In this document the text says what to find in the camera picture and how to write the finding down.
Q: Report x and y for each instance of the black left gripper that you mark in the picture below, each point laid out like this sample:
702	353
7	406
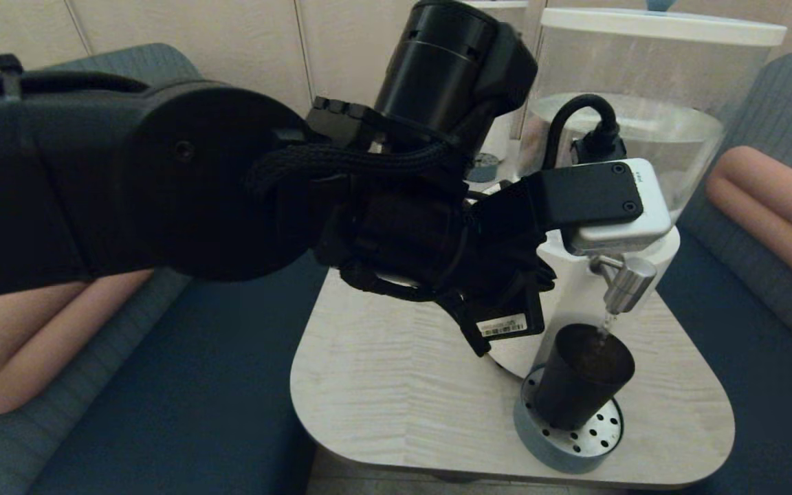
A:
423	247

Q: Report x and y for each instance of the black plastic cup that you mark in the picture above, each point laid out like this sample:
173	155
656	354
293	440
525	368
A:
578	379

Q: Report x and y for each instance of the metal dispenser tap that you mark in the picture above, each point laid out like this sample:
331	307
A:
631	283

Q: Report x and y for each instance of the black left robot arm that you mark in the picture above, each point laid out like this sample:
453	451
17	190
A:
59	185

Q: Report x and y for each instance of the blue perforated drip tray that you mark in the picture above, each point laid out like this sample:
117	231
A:
487	166

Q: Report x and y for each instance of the dark drink dispenser white base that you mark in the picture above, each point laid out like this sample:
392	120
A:
508	137

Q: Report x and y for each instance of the round metal drip tray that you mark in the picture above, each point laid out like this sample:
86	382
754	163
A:
554	450

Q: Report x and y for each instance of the clear water dispenser white base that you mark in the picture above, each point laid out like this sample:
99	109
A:
643	62

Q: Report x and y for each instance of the teal upholstered bench sofa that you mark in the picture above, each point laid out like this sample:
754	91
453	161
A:
746	357
162	385

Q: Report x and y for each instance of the blue dispenser lid knob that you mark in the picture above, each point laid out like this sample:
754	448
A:
662	4

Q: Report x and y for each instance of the pink cylindrical bolster cushion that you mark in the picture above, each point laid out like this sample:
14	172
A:
25	344
774	205

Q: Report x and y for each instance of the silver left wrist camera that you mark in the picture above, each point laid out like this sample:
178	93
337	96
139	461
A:
616	234

